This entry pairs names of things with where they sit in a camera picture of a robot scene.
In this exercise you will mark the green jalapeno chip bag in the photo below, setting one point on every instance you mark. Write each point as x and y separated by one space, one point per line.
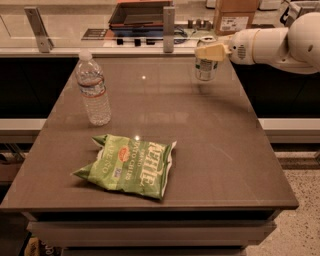
130 166

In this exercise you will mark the left metal glass bracket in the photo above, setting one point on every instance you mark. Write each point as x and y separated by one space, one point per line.
44 43

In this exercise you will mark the right metal glass bracket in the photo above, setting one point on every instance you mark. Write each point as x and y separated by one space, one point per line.
296 9

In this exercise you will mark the silver green 7up can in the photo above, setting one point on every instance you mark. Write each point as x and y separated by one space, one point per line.
205 70

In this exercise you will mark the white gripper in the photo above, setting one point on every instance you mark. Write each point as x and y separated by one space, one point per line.
240 47

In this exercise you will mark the metal glass bracket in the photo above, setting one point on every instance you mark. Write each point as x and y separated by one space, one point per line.
296 9
44 43
168 29

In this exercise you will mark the yellow bag under table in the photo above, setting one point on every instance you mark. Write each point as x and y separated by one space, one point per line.
36 247

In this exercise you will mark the middle metal glass bracket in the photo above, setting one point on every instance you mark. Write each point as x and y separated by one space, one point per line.
168 29

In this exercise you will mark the dark open tray box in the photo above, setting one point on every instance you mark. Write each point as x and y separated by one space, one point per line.
147 13

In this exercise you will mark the white table drawer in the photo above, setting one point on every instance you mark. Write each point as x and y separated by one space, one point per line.
152 234

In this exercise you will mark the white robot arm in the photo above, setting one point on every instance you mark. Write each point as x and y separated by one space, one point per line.
294 49

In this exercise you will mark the clear plastic water bottle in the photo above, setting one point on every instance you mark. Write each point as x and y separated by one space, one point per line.
91 83

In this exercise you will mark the brown cardboard box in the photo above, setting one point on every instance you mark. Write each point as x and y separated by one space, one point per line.
232 16

